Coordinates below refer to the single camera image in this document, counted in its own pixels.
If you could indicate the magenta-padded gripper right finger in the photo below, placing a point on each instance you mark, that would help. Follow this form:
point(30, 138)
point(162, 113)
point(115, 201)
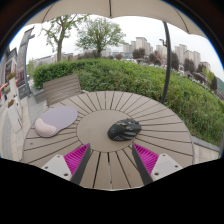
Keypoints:
point(146, 159)

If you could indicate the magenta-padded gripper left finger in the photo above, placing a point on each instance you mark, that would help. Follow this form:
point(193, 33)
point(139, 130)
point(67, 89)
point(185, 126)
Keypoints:
point(76, 159)

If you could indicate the black computer mouse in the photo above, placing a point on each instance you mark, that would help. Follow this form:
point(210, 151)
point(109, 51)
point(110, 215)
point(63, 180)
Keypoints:
point(124, 130)

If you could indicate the lavender mouse pad with wrist rest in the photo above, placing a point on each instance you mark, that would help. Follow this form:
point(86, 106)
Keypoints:
point(60, 118)

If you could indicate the grey slatted outdoor chair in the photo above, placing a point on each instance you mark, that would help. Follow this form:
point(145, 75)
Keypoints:
point(61, 88)

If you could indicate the white planter box with flowers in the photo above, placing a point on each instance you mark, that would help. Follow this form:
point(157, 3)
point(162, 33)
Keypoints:
point(14, 113)
point(13, 85)

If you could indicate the green hedge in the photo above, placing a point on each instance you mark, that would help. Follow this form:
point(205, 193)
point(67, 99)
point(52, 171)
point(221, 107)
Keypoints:
point(133, 80)

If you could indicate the dark curved umbrella pole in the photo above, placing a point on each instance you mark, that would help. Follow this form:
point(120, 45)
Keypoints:
point(167, 63)

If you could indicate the dark sign pillar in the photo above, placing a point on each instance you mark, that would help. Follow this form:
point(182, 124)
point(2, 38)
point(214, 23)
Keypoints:
point(22, 56)

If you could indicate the distant apartment buildings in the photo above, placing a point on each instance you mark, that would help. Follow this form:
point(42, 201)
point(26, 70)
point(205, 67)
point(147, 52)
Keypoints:
point(141, 43)

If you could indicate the tall bare-trunk tree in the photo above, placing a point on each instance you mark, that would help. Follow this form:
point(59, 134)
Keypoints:
point(59, 43)

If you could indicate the round leafy tree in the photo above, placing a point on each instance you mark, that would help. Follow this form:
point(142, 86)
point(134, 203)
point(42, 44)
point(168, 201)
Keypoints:
point(100, 33)

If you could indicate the beige patio umbrella canopy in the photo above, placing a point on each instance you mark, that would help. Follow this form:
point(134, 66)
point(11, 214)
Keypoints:
point(113, 7)

